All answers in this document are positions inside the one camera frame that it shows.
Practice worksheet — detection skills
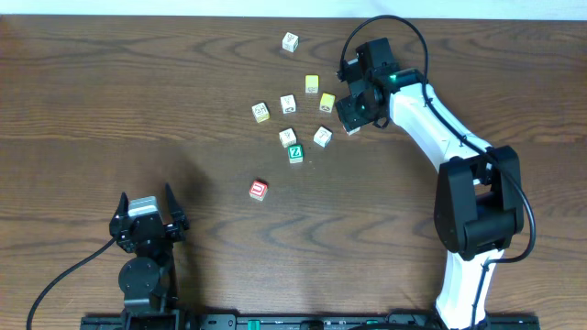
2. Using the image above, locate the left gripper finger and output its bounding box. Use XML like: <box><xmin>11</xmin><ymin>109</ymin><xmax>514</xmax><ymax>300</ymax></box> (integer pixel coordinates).
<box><xmin>115</xmin><ymin>192</ymin><xmax>128</xmax><ymax>219</ymax></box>
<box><xmin>165</xmin><ymin>183</ymin><xmax>187</xmax><ymax>226</ymax></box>

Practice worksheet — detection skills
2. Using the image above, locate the white block red side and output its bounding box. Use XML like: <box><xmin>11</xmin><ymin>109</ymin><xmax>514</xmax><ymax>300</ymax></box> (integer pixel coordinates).
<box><xmin>347</xmin><ymin>127</ymin><xmax>360</xmax><ymax>136</ymax></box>

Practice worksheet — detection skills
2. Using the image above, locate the green Z letter block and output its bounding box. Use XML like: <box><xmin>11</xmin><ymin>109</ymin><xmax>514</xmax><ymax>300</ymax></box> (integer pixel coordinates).
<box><xmin>287</xmin><ymin>145</ymin><xmax>304</xmax><ymax>164</ymax></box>

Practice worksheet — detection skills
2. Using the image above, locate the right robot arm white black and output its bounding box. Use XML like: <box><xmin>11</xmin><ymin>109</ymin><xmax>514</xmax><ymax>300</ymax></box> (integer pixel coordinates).
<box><xmin>336</xmin><ymin>56</ymin><xmax>533</xmax><ymax>329</ymax></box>

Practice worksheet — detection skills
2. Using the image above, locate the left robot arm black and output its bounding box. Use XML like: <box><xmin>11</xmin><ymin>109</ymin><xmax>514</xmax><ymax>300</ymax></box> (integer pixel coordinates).
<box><xmin>109</xmin><ymin>185</ymin><xmax>190</xmax><ymax>322</ymax></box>

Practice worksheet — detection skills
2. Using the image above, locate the yellow block with black mark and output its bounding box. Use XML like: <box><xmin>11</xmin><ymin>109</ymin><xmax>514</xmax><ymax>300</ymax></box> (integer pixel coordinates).
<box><xmin>319</xmin><ymin>93</ymin><xmax>336</xmax><ymax>113</ymax></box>

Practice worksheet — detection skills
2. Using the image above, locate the yellow block upper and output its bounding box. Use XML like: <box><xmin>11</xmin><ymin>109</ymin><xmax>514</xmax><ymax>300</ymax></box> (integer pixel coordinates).
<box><xmin>305</xmin><ymin>75</ymin><xmax>319</xmax><ymax>94</ymax></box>

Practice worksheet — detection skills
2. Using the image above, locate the red U letter block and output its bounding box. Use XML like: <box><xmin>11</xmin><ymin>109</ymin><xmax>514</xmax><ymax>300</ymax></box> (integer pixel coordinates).
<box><xmin>249</xmin><ymin>180</ymin><xmax>269</xmax><ymax>201</ymax></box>

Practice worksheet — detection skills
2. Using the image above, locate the white block green side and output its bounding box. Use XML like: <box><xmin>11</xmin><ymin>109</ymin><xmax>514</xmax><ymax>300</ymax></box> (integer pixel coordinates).
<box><xmin>279</xmin><ymin>128</ymin><xmax>297</xmax><ymax>148</ymax></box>

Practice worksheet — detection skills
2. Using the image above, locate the white block yellow side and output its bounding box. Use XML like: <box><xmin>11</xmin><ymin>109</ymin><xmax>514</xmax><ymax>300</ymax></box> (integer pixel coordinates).
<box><xmin>251</xmin><ymin>102</ymin><xmax>271</xmax><ymax>123</ymax></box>

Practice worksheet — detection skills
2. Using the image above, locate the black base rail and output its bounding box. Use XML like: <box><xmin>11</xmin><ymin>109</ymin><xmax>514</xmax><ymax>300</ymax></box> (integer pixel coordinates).
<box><xmin>80</xmin><ymin>311</ymin><xmax>541</xmax><ymax>330</ymax></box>

